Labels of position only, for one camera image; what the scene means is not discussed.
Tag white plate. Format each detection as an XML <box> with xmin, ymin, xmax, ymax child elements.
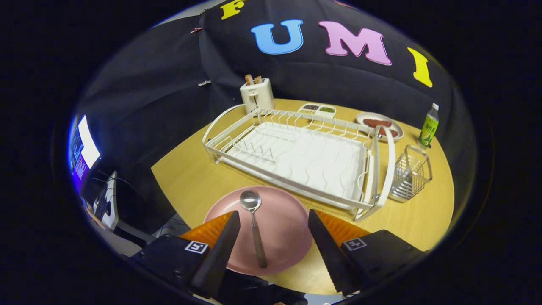
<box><xmin>356</xmin><ymin>112</ymin><xmax>404</xmax><ymax>142</ymax></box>

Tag white divided condiment tray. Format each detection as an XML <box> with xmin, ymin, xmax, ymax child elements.
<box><xmin>298</xmin><ymin>103</ymin><xmax>337</xmax><ymax>119</ymax></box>

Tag pink plate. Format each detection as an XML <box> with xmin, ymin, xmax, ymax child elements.
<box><xmin>204</xmin><ymin>186</ymin><xmax>314</xmax><ymax>276</ymax></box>

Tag wooden handled metal spoon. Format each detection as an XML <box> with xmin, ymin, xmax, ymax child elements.
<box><xmin>240</xmin><ymin>190</ymin><xmax>268</xmax><ymax>268</ymax></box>

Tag computer monitor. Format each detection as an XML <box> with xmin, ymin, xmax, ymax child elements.
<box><xmin>70</xmin><ymin>114</ymin><xmax>101</xmax><ymax>193</ymax></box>

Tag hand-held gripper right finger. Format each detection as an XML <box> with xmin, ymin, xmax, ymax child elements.
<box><xmin>308</xmin><ymin>209</ymin><xmax>426</xmax><ymax>296</ymax></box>

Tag white dish rack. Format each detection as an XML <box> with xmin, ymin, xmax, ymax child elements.
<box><xmin>202</xmin><ymin>104</ymin><xmax>396</xmax><ymax>222</ymax></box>

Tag white and black device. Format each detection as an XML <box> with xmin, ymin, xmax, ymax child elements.
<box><xmin>93</xmin><ymin>171</ymin><xmax>119</xmax><ymax>230</ymax></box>

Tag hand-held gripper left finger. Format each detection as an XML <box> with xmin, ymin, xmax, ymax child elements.
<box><xmin>131</xmin><ymin>211</ymin><xmax>241</xmax><ymax>299</ymax></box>

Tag white toaster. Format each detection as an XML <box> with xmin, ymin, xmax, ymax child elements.
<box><xmin>240</xmin><ymin>78</ymin><xmax>274</xmax><ymax>115</ymax></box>

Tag black backdrop cloth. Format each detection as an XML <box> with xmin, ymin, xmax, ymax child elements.
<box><xmin>76</xmin><ymin>0</ymin><xmax>475</xmax><ymax>238</ymax></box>

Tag green drink bottle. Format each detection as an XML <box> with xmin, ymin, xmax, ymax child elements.
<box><xmin>418</xmin><ymin>103</ymin><xmax>440</xmax><ymax>149</ymax></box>

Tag metal wire basket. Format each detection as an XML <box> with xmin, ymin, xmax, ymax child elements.
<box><xmin>388</xmin><ymin>145</ymin><xmax>433</xmax><ymax>203</ymax></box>

